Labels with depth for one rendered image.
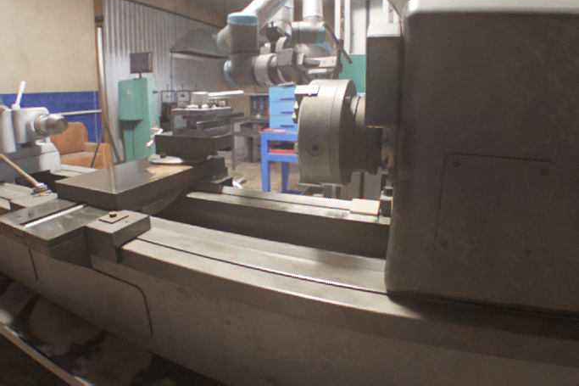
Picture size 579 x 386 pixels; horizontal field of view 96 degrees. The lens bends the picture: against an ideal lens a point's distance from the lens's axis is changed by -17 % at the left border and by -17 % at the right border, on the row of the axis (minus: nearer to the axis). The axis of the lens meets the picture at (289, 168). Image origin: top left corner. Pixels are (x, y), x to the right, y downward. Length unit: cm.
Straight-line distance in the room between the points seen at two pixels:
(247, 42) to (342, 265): 65
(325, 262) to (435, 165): 32
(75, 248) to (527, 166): 95
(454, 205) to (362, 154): 24
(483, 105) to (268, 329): 58
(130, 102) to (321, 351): 491
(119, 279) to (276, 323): 47
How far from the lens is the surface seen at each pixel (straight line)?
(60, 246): 87
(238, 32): 95
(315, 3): 144
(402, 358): 67
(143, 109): 536
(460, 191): 51
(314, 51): 163
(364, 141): 66
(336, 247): 97
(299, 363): 74
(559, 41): 53
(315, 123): 64
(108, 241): 83
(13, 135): 164
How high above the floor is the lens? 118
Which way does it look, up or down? 13 degrees down
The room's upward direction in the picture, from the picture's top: straight up
